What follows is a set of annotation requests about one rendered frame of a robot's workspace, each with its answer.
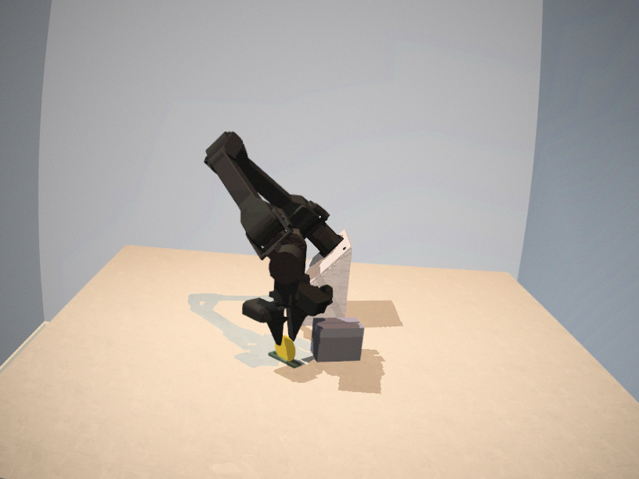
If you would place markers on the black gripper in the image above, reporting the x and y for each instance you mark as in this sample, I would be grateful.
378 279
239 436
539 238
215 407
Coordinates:
272 313

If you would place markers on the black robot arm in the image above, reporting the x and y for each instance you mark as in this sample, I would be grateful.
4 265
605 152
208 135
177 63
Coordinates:
265 222

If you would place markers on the gold coin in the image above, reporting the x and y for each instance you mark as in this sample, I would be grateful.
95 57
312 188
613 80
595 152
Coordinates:
287 349

